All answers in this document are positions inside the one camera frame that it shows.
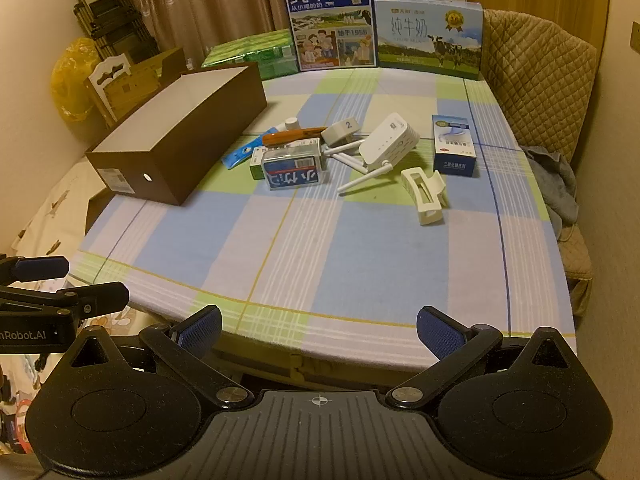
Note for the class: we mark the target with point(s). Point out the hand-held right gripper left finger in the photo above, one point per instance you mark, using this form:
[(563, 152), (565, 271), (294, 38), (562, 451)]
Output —
[(200, 331)]

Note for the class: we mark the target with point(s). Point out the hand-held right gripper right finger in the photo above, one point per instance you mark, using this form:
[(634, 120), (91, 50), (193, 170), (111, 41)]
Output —
[(439, 332)]

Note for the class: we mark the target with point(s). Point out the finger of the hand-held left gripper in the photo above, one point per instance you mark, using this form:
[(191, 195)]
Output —
[(40, 267), (102, 296)]

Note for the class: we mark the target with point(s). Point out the brown storage box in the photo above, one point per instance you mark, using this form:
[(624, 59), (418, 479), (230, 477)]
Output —
[(200, 150)]

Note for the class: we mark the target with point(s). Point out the blue tube with white cap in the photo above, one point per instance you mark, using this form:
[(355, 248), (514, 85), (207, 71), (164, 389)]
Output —
[(240, 156)]

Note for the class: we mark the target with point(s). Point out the white charger block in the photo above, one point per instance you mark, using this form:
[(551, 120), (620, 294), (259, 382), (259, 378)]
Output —
[(340, 132)]

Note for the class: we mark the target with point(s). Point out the printed bedsheet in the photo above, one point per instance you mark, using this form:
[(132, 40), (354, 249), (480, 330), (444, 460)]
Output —
[(50, 210)]

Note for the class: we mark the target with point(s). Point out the plaid tablecloth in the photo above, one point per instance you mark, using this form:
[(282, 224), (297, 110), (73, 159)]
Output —
[(350, 260)]

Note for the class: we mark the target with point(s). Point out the white hair claw clip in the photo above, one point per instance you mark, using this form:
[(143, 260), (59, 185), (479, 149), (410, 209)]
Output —
[(425, 205)]

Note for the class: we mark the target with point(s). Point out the blue and white medicine box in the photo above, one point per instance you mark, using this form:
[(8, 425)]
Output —
[(452, 150)]

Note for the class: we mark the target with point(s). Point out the blue and white packet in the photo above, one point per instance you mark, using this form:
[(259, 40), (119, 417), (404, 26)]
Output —
[(295, 172)]

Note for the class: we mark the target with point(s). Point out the yellow plastic bag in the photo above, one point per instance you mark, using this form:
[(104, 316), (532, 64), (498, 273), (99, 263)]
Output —
[(70, 85)]

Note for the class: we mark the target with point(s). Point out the grey cloth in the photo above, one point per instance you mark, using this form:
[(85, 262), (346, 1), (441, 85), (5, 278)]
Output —
[(555, 180)]

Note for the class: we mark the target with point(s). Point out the white router with antennas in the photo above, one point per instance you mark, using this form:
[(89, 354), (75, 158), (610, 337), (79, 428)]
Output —
[(387, 145)]

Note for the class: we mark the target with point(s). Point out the white and brown cardboard box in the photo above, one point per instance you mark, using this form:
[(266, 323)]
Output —
[(125, 85)]

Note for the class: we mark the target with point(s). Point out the green and white box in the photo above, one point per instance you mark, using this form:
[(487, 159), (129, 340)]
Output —
[(290, 149)]

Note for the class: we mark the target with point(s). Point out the black folding rack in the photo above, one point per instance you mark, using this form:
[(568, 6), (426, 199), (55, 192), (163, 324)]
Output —
[(115, 20)]

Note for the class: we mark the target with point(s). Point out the quilted beige chair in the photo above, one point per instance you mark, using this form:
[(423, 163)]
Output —
[(540, 85)]

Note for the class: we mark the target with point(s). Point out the green wrapped carton pack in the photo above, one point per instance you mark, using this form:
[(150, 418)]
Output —
[(260, 55)]

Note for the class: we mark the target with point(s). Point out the light blue cow milk carton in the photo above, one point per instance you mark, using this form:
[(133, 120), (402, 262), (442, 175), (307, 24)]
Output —
[(425, 35)]

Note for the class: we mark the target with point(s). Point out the beige curtain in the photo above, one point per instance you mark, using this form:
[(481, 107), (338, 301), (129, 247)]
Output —
[(210, 0)]

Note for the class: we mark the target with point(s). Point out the blue cartoon milk carton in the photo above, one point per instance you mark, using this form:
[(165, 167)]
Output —
[(325, 25)]

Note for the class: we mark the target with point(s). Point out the white wall switch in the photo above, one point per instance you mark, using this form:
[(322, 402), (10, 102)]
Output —
[(634, 35)]

